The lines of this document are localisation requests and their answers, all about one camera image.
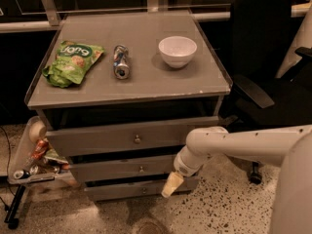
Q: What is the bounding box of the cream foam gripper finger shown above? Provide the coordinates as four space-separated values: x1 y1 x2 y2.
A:
162 172 184 198

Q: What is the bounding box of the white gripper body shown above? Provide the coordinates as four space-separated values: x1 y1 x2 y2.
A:
174 146 208 177

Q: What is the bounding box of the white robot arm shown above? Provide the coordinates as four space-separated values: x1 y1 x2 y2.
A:
162 125 312 234

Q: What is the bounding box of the grey top drawer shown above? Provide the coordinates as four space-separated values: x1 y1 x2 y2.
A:
47 116 218 157

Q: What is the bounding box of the grey drawer cabinet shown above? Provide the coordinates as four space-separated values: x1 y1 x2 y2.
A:
25 17 231 188

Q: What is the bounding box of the black office chair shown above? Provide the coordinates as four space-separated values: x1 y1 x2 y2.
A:
219 0 312 185

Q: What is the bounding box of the white bowl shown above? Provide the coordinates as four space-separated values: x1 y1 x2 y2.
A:
158 36 197 68

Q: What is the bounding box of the silver soda can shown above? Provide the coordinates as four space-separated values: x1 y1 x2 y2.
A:
113 45 130 80

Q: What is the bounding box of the red soda can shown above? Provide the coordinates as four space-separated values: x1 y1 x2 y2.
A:
30 138 49 161

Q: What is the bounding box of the clear side bin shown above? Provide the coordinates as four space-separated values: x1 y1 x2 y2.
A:
8 116 78 186

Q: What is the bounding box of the white ball in bin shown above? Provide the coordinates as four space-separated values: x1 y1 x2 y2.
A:
29 121 47 142

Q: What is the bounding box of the dark can in bin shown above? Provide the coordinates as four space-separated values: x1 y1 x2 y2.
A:
13 170 30 180

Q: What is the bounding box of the green snack bag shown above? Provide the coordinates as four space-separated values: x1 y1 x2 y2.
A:
42 41 104 88

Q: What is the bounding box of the black stand leg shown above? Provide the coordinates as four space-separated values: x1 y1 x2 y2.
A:
4 185 25 230

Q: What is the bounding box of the metal railing bar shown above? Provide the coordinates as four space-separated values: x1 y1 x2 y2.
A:
0 3 312 35

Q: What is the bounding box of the black cable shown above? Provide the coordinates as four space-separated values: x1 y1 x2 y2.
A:
0 126 18 212

